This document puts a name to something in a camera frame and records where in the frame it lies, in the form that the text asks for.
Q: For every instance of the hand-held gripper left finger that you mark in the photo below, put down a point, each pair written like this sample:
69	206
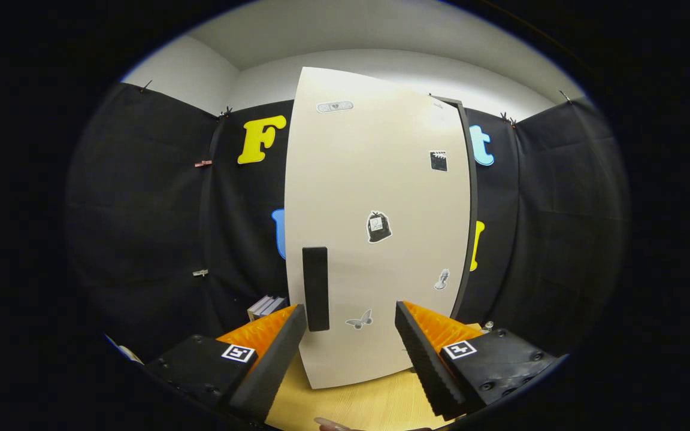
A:
273	365

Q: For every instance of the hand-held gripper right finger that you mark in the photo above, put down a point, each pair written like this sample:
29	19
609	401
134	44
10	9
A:
423	365

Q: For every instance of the grey shoe cabinet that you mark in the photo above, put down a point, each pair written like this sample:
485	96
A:
472	209

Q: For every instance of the white paperback book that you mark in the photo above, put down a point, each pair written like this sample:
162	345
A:
259	308

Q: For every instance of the purple paperback book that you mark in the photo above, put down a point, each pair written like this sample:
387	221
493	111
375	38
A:
278	305

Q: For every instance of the green plastic bottle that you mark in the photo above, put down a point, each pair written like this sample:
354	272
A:
488	327

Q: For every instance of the white clothes peg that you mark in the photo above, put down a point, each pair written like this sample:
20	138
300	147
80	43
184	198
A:
200	273

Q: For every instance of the black backdrop cloth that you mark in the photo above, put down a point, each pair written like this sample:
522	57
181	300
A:
141	209

